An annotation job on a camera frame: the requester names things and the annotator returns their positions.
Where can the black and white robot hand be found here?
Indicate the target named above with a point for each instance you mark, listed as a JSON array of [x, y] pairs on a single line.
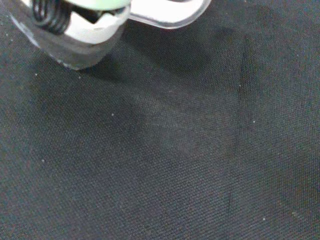
[[100, 28]]

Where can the black cloth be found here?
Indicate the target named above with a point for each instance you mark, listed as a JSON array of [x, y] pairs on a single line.
[[175, 150]]

